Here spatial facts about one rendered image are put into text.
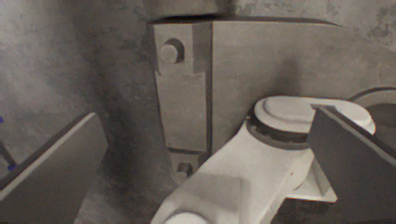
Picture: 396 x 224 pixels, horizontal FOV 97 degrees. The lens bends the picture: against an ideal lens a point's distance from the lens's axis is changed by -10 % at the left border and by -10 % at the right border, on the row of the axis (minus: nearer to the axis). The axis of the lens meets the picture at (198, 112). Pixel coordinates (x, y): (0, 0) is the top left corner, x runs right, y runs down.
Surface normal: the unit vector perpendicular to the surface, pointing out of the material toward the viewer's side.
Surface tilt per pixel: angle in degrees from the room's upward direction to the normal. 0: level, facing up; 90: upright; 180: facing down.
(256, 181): 90
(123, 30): 0
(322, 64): 0
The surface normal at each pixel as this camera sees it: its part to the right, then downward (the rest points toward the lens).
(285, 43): -0.20, 0.51
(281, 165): -0.04, -0.86
